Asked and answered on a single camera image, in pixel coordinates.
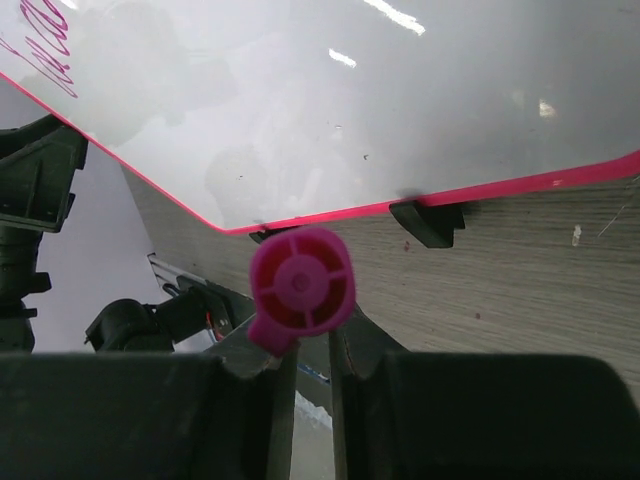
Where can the black whiteboard foot left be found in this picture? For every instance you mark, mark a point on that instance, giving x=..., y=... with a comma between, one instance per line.
x=265, y=233

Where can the black whiteboard foot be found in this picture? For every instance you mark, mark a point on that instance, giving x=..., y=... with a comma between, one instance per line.
x=265, y=233
x=432, y=226

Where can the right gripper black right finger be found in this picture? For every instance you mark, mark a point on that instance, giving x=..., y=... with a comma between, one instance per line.
x=401, y=414

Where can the white marker pen pink cap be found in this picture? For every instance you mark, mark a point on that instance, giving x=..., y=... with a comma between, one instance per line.
x=303, y=284

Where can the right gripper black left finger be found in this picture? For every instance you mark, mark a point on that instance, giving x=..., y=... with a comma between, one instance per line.
x=224, y=413

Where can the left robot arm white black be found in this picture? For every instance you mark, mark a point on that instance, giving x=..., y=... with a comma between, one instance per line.
x=38, y=163

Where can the aluminium frame rail left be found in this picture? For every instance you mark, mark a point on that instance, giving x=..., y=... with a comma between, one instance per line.
x=172, y=278

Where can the black whiteboard foot right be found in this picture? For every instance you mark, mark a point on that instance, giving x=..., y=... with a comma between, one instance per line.
x=432, y=226

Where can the pink framed whiteboard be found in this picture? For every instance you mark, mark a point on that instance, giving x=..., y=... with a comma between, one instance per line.
x=286, y=112

